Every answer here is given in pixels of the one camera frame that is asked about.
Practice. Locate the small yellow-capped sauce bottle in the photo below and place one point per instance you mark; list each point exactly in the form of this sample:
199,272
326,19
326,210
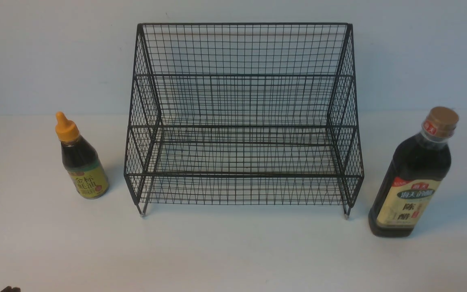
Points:
80,160

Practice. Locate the black wire mesh rack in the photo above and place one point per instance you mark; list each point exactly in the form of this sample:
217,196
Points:
244,114

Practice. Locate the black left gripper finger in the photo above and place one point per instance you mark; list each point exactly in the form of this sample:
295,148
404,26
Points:
11,289

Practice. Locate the large dark vinegar bottle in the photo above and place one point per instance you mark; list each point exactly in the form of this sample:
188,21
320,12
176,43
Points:
416,170

